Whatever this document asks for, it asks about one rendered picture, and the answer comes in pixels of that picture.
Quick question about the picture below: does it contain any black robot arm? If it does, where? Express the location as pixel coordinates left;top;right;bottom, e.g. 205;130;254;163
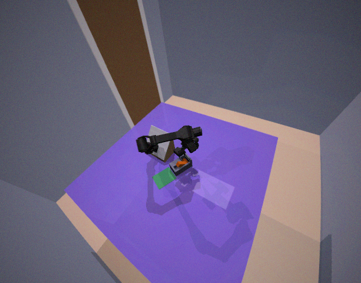
135;126;203;154

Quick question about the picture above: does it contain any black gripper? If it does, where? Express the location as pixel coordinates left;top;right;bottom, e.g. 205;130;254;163
174;137;199;157

